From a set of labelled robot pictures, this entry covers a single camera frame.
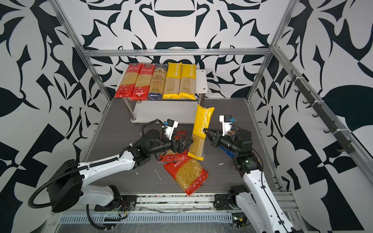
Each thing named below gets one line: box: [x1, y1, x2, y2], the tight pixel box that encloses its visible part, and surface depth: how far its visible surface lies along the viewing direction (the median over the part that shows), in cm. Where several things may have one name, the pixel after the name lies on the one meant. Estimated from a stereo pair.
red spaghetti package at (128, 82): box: [114, 63, 143, 100], surface depth 79 cm
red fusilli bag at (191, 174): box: [163, 156, 209, 197], surface depth 82 cm
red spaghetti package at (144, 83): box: [130, 64, 156, 101], surface depth 79 cm
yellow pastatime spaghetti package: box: [162, 62, 183, 100], surface depth 80 cm
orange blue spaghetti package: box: [147, 63, 169, 101], surface depth 79 cm
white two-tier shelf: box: [114, 68, 209, 124], surface depth 79 cm
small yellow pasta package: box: [187, 104, 215, 162], surface depth 72 cm
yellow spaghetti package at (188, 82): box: [177, 63, 197, 100], surface depth 79 cm
